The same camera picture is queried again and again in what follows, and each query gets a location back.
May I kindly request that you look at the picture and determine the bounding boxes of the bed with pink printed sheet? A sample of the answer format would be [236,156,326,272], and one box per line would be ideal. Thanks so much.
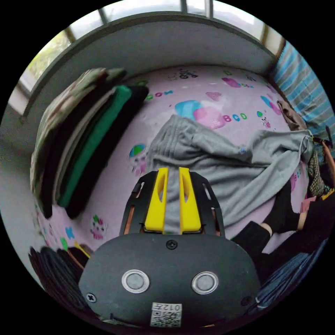
[31,64,316,262]

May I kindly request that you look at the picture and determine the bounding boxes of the window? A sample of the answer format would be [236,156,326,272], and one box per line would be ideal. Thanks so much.
[8,0,286,110]

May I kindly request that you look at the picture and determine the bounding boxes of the gray pants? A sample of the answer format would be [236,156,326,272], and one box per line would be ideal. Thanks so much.
[146,114,314,234]

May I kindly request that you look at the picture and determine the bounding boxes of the blue striped curtain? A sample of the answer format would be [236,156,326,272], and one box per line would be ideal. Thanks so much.
[272,40,335,136]

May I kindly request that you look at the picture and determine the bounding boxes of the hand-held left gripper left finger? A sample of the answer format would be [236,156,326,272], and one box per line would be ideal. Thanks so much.
[144,168,169,233]

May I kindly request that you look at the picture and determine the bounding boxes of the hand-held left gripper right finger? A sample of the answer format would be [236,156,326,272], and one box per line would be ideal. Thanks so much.
[179,167,202,234]

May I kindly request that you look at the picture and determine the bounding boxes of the brown garment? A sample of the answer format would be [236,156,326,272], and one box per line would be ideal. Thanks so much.
[277,100,307,131]

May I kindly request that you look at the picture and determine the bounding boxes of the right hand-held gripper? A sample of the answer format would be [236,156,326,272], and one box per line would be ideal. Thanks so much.
[312,125,335,171]

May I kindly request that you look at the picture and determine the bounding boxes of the checked garment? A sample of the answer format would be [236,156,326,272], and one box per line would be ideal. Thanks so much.
[306,151,326,197]

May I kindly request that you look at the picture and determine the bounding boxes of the pile of dark clothes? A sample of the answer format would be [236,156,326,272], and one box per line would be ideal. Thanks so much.
[28,242,91,312]

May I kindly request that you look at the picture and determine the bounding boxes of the blue denim garment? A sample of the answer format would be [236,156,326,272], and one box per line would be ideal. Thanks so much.
[247,242,329,316]

